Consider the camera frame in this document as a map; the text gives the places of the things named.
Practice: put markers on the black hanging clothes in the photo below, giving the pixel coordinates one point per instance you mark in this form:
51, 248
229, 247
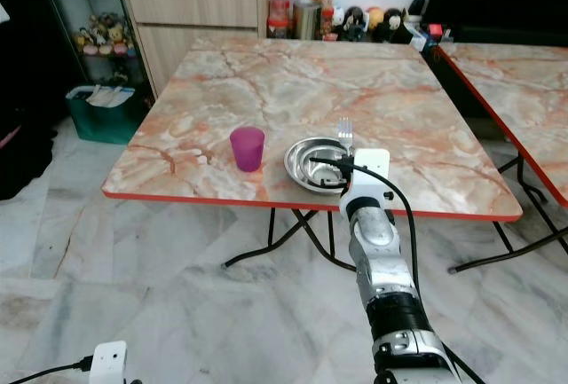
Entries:
27, 91

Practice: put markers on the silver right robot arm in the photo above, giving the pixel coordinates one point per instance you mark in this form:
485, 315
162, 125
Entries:
392, 278

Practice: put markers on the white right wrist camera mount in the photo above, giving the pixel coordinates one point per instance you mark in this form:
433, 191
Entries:
369, 178

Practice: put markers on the steel bowl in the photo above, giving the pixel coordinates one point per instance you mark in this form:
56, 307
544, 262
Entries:
306, 167

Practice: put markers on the small red box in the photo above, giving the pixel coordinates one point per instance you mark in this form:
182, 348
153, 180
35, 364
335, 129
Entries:
435, 31

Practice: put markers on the green storage bag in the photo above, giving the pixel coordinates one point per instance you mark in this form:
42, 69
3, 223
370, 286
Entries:
102, 118

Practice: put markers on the glass display shelf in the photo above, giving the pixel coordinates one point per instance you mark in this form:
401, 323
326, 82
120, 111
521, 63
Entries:
93, 34

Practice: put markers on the marble print folding table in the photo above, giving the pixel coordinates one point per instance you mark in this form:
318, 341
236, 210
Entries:
319, 87
515, 91

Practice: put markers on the steel canister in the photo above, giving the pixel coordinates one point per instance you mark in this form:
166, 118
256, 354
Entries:
306, 19

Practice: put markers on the silver fork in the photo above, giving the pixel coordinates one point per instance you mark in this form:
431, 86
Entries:
345, 130

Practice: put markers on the wooden drawer cabinet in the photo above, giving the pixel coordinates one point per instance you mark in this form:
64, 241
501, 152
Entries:
195, 20

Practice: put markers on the yellow head plush doll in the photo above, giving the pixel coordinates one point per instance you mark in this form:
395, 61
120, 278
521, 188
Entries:
374, 21

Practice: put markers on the red cap clear bottle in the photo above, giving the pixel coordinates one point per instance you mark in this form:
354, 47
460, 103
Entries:
278, 10

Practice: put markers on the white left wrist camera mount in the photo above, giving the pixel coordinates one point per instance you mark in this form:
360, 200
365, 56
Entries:
111, 360

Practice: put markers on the black white plush doll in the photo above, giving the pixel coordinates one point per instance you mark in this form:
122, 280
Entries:
352, 23

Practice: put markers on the purple plastic cup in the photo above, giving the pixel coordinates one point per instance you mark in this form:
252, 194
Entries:
247, 151

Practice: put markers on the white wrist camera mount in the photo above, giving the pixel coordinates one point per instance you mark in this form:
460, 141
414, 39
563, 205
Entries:
111, 360
369, 178

